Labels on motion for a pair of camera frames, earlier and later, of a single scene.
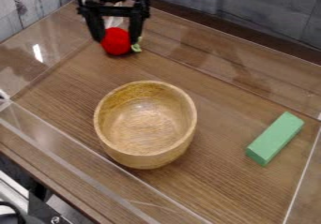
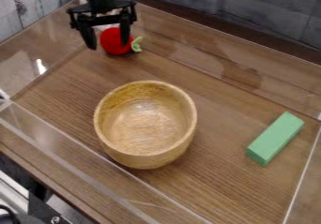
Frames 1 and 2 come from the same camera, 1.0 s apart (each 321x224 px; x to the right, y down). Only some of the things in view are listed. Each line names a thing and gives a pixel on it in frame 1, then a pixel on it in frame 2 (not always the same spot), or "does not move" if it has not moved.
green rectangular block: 271,141 does not move
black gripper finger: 136,22 -> 125,19
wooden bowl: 145,120 does not move
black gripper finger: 96,22 -> 89,35
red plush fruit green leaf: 117,41 does not move
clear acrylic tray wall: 78,175 does not move
